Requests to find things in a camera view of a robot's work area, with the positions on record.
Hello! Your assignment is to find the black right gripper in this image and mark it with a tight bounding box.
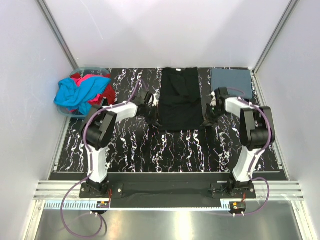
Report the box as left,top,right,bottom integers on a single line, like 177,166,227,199
200,104,226,128

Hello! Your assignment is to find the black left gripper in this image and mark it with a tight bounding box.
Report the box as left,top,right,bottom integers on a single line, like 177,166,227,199
143,105,162,128

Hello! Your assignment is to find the black t shirt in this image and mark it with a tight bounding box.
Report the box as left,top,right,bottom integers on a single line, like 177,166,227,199
158,67,204,132

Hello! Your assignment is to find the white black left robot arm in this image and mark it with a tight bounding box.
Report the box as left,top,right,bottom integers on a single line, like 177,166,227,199
80,89,160,198

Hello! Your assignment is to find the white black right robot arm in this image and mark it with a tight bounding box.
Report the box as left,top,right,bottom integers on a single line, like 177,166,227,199
202,87,276,199

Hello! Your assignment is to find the folded grey-blue t shirt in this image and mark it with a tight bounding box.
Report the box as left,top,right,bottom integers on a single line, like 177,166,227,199
211,68,253,99

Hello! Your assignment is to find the red t shirt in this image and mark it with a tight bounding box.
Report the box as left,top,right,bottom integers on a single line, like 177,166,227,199
70,73,116,106

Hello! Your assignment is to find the teal plastic laundry basket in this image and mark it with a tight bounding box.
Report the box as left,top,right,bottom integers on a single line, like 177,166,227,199
56,67,111,119

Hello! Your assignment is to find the pink t shirt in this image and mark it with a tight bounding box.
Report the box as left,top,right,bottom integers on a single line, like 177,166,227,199
74,74,110,115

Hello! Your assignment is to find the bright blue t shirt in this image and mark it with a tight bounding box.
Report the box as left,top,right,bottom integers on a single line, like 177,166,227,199
53,74,111,115

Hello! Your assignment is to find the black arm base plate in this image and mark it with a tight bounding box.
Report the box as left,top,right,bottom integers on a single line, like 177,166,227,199
82,172,256,206

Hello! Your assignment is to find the white slotted cable duct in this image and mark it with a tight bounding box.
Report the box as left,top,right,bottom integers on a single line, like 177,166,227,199
44,199,231,212

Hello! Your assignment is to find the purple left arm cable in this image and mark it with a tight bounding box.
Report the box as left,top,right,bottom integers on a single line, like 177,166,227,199
61,79,148,237

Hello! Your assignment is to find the aluminium front rail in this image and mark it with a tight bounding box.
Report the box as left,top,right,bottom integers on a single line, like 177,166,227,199
33,180,78,200

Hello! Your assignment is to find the aluminium frame post right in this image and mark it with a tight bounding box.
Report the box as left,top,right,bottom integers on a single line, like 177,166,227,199
252,0,300,75

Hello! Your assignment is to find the aluminium frame post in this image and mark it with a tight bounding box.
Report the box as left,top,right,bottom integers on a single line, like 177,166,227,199
35,0,79,70
252,0,300,75

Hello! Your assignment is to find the aluminium frame post left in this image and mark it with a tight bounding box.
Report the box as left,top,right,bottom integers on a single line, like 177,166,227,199
35,0,79,70

